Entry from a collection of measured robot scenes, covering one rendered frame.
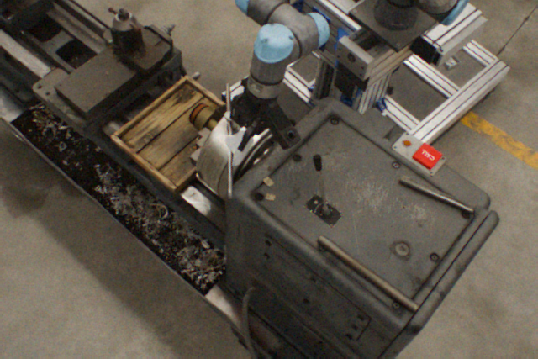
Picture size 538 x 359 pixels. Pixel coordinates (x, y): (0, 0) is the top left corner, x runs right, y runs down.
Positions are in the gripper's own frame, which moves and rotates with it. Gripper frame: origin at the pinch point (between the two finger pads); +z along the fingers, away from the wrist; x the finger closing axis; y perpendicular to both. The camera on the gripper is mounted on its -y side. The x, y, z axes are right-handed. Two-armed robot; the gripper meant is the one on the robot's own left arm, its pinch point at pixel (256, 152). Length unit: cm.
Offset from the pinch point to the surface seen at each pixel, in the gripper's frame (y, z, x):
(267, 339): -20, 84, -3
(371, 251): -34.8, 10.8, -6.4
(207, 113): 30.1, 21.9, -16.1
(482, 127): -19, 106, -185
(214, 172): 13.1, 22.7, -2.2
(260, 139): 7.8, 12.0, -12.9
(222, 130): 17.5, 13.3, -8.2
